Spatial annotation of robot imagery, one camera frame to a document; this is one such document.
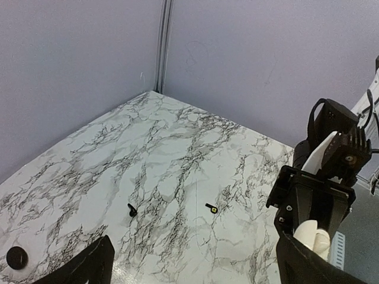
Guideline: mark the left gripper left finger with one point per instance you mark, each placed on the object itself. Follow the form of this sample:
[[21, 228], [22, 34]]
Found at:
[[94, 264]]

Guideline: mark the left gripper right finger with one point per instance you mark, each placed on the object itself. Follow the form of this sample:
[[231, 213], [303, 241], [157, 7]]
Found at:
[[298, 264]]

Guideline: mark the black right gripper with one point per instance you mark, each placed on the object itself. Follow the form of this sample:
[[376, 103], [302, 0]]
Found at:
[[299, 196]]

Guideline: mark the white earbud charging case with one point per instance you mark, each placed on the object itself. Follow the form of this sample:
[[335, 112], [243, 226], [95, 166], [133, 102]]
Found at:
[[314, 238]]

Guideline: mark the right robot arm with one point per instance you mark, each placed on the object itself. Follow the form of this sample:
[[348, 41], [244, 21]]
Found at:
[[328, 115]]

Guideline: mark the black round charging case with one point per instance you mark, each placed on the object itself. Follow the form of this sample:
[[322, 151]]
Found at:
[[17, 258]]

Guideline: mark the black earbud centre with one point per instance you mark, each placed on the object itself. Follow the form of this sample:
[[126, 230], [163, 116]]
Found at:
[[133, 210]]

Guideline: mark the black earbud with yellow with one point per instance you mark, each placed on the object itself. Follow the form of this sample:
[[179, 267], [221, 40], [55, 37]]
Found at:
[[212, 208]]

